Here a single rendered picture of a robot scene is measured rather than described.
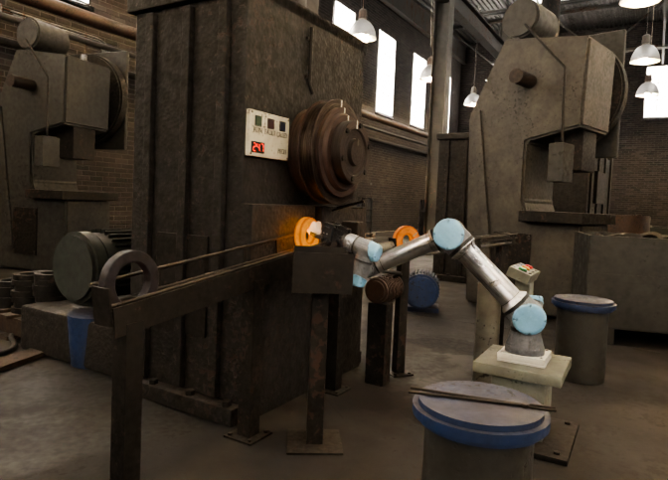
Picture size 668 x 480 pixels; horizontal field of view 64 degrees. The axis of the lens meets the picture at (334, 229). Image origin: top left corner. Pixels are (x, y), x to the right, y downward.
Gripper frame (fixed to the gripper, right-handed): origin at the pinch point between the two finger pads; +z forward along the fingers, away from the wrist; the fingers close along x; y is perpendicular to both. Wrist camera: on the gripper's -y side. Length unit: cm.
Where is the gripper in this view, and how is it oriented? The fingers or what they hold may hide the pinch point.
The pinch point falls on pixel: (307, 231)
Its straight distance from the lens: 233.1
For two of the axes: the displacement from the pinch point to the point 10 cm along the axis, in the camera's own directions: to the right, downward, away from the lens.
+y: 2.6, -9.5, -1.9
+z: -8.2, -3.2, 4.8
